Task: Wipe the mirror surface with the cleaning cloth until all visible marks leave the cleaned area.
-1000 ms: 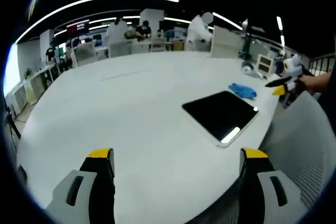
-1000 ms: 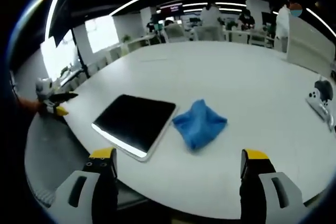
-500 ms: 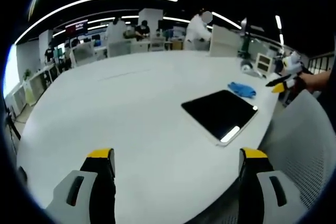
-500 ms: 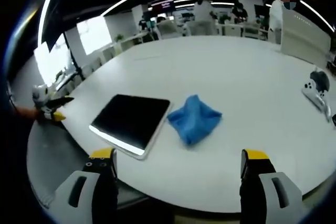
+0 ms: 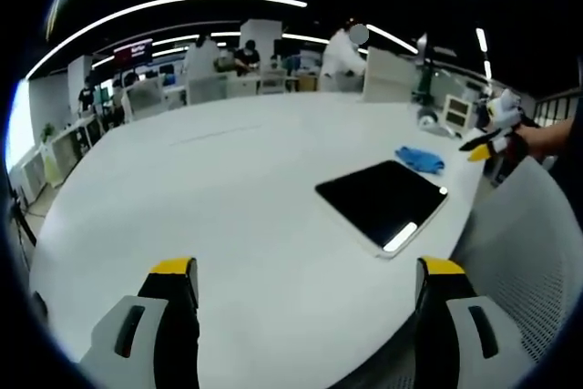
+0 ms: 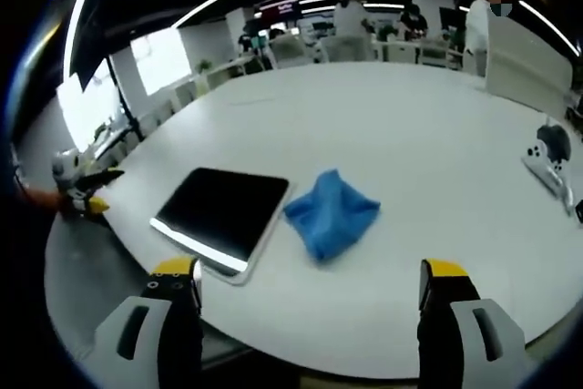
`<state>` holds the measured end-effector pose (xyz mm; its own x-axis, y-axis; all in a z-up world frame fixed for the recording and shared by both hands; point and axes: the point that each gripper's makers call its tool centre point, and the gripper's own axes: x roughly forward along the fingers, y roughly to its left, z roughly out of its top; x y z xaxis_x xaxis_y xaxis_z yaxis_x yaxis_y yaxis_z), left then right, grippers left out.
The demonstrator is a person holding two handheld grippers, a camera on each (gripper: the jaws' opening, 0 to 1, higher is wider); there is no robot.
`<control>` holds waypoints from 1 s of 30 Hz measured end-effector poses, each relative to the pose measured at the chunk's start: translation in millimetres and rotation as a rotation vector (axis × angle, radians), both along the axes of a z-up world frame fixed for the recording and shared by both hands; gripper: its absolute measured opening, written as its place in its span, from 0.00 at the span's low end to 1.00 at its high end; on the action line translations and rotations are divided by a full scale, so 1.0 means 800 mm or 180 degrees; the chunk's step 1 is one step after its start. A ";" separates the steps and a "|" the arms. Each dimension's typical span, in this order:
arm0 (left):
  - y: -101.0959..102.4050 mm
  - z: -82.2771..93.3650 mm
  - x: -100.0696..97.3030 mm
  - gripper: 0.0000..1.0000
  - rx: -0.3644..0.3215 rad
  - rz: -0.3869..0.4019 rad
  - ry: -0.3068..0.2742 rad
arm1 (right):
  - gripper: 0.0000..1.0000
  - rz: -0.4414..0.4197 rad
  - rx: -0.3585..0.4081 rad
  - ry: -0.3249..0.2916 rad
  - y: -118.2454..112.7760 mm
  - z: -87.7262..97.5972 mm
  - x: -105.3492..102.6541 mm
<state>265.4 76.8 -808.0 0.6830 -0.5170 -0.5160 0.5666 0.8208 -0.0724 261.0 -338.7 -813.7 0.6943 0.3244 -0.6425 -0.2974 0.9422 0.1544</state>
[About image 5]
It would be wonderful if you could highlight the beige desk partition panel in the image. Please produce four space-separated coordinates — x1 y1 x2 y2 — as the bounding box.
362 46 419 104

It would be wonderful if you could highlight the red wall screen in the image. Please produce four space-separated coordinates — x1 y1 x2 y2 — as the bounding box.
113 37 154 67

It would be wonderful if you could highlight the blue cleaning cloth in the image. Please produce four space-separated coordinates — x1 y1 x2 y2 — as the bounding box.
394 145 445 176

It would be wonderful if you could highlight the grey mesh office chair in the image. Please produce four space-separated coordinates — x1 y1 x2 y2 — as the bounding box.
345 155 583 389

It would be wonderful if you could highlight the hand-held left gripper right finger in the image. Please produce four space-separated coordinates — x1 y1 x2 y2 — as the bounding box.
413 256 540 389

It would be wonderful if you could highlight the grey tape roll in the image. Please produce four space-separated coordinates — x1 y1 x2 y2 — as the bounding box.
417 107 441 128

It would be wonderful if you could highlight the person's right hand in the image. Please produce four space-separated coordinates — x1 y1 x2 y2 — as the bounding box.
513 123 559 163

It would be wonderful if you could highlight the white low cabinet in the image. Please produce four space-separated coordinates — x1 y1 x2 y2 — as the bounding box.
48 116 99 188

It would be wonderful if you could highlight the black tablet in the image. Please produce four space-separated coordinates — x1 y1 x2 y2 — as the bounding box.
314 159 450 260

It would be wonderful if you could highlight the black tripod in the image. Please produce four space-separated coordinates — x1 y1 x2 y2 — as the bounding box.
6 174 38 267

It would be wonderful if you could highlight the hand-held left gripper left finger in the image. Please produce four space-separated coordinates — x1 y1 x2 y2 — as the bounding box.
77 257 201 389

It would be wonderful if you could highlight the small beige drawer box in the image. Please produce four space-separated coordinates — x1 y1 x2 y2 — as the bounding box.
442 93 473 129

